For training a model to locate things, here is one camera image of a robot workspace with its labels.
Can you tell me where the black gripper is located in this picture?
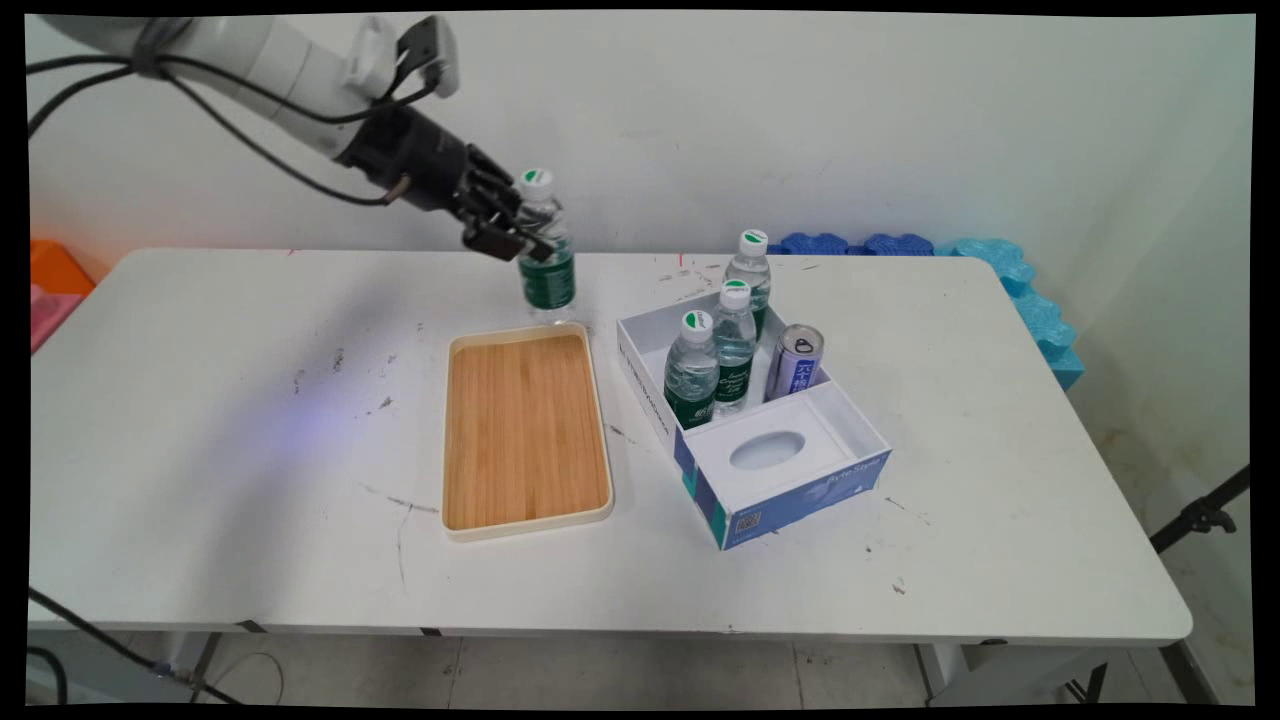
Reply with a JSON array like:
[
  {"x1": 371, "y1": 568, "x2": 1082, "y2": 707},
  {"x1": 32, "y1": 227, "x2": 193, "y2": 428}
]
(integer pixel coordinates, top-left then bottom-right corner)
[{"x1": 338, "y1": 105, "x2": 557, "y2": 264}]

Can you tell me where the green label water bottle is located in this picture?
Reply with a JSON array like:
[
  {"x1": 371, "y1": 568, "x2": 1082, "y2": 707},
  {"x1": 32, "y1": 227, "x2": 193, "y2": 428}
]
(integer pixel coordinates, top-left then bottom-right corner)
[
  {"x1": 515, "y1": 168, "x2": 578, "y2": 324},
  {"x1": 712, "y1": 280, "x2": 758, "y2": 415},
  {"x1": 664, "y1": 310, "x2": 721, "y2": 430},
  {"x1": 725, "y1": 230, "x2": 772, "y2": 339}
]

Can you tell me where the wooden tray with cream rim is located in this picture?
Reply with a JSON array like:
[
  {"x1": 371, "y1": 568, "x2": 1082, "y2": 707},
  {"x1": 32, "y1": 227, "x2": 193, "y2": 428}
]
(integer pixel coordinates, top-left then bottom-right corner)
[{"x1": 441, "y1": 323, "x2": 615, "y2": 542}]

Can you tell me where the silver and blue drink can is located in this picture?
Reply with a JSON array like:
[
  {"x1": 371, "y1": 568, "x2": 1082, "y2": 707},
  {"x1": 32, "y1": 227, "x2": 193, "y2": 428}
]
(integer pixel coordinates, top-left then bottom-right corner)
[{"x1": 765, "y1": 324, "x2": 825, "y2": 403}]

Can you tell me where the white and blue cardboard box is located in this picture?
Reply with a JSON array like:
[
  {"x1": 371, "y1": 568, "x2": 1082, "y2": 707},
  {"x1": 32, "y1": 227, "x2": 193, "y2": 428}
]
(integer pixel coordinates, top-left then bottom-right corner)
[{"x1": 616, "y1": 290, "x2": 893, "y2": 552}]

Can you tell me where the orange plastic bin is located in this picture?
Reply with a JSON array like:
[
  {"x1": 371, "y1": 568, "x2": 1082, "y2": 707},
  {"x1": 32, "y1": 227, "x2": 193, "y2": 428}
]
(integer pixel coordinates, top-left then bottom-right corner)
[{"x1": 30, "y1": 240, "x2": 96, "y2": 298}]

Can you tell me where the pink plastic bin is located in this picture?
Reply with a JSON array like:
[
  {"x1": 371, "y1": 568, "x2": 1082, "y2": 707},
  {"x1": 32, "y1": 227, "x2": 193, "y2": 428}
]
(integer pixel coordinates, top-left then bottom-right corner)
[{"x1": 30, "y1": 285, "x2": 84, "y2": 354}]

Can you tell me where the grey table leg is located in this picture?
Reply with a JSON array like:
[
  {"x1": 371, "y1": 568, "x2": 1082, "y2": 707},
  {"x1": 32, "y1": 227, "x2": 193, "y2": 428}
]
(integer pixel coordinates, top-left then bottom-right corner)
[{"x1": 150, "y1": 630, "x2": 223, "y2": 703}]

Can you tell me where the light blue foam mat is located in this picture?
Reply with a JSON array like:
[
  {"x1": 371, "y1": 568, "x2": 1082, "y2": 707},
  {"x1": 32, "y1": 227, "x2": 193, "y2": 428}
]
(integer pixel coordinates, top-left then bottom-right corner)
[{"x1": 935, "y1": 238, "x2": 1086, "y2": 392}]

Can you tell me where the black tripod leg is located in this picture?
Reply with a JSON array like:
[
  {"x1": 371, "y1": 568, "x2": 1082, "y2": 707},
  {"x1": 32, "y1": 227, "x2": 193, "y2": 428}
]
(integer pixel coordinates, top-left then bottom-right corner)
[{"x1": 1150, "y1": 465, "x2": 1251, "y2": 554}]

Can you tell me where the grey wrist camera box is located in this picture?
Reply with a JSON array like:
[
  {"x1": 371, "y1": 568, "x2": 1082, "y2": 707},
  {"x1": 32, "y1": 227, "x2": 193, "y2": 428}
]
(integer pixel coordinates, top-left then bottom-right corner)
[{"x1": 345, "y1": 15, "x2": 461, "y2": 101}]

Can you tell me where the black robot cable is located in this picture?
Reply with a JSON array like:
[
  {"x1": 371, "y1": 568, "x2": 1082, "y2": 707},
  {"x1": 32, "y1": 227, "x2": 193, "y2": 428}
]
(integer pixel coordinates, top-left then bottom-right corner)
[
  {"x1": 28, "y1": 68, "x2": 411, "y2": 207},
  {"x1": 28, "y1": 55, "x2": 441, "y2": 126}
]

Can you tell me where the black floor cable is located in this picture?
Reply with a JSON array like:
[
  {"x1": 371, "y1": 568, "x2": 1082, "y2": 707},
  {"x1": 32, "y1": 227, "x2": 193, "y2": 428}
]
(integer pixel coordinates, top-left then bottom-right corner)
[{"x1": 28, "y1": 585, "x2": 243, "y2": 706}]

